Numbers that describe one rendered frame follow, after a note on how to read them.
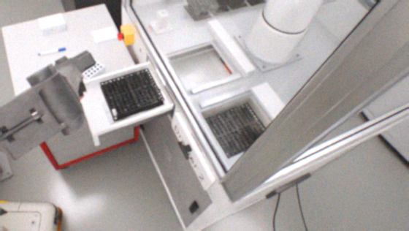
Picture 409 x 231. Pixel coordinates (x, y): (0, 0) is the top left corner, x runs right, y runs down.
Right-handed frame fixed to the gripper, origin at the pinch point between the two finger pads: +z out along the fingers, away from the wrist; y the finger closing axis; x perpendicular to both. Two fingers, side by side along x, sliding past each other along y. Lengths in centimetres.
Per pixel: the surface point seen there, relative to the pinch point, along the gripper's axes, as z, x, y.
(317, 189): 102, -62, 132
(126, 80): 10.5, 8.4, 23.1
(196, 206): 46, -44, 36
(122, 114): 10.3, -6.2, 15.8
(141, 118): 12.1, -9.9, 22.4
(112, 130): 12.7, -10.1, 10.1
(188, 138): 7.9, -25.7, 34.6
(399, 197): 103, -88, 182
